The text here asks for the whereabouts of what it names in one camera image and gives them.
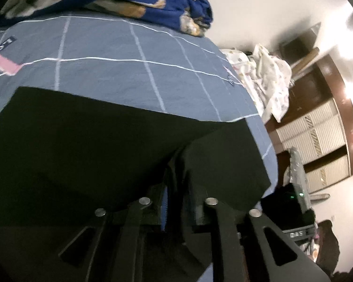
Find black pants with orange lining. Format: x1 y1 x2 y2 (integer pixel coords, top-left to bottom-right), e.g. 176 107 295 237
0 87 270 281

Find blue grid-pattern bed sheet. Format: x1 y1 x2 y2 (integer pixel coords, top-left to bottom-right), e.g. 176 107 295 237
0 12 278 188

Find brown and white wardrobe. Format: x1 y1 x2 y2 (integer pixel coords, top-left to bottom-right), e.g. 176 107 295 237
266 55 353 193

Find white floral pillow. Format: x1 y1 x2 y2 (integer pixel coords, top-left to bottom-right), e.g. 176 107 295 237
221 44 292 124

